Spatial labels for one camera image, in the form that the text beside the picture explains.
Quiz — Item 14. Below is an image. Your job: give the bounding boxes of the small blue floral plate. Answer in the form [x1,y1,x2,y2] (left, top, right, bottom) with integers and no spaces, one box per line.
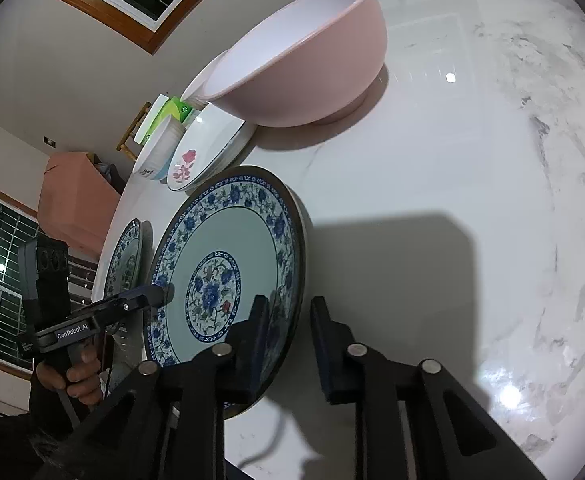
[144,166,306,399]

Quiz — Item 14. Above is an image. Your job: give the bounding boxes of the white plate pink flowers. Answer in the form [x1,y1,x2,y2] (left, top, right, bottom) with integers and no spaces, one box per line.
[166,104,256,193]

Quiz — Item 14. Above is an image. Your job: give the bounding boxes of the pink bowl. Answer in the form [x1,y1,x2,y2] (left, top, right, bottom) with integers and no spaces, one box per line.
[202,0,387,128]

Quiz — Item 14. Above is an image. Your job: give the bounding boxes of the white bowl blue base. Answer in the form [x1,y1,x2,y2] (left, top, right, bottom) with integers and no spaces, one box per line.
[132,115,185,181]

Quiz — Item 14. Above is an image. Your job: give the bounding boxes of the white bowl orange base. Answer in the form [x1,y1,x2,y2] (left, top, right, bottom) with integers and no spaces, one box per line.
[180,51,226,110]

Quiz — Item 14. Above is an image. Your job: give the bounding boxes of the person's left hand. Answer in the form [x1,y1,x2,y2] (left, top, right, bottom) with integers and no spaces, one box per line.
[35,344,102,406]

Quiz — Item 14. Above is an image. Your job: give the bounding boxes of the large blue floral plate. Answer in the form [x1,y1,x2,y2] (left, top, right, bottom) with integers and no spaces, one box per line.
[104,219,143,298]

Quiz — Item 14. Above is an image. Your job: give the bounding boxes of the dark wooden bench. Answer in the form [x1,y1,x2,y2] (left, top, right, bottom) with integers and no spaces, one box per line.
[67,255,97,311]

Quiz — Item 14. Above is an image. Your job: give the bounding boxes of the pink cloth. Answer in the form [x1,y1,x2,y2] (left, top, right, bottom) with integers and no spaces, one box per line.
[38,152,120,259]

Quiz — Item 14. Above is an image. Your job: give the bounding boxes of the bamboo chair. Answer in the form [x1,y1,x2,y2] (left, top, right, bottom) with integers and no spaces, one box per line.
[116,102,151,162]

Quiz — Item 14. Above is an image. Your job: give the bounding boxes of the green tissue box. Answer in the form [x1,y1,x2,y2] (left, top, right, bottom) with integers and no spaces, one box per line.
[134,93,196,145]

